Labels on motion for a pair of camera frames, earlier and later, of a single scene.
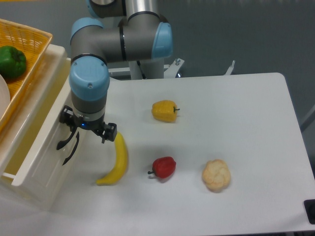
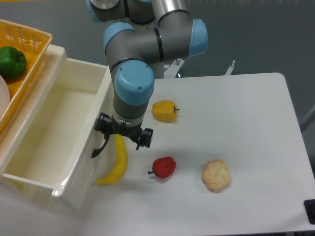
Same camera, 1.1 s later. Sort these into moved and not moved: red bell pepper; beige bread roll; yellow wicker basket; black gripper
Moved: black gripper
Not moved: red bell pepper; yellow wicker basket; beige bread roll
